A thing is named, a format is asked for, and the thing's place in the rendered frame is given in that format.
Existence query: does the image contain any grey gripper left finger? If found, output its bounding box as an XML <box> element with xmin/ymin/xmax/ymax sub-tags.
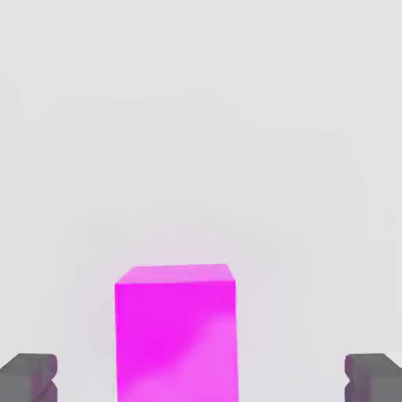
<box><xmin>0</xmin><ymin>353</ymin><xmax>59</xmax><ymax>402</ymax></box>

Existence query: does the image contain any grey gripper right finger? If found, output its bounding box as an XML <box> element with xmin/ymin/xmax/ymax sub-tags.
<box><xmin>344</xmin><ymin>353</ymin><xmax>402</xmax><ymax>402</ymax></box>

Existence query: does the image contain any small magenta cube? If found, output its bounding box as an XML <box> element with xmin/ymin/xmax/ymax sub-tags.
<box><xmin>114</xmin><ymin>263</ymin><xmax>239</xmax><ymax>402</ymax></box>

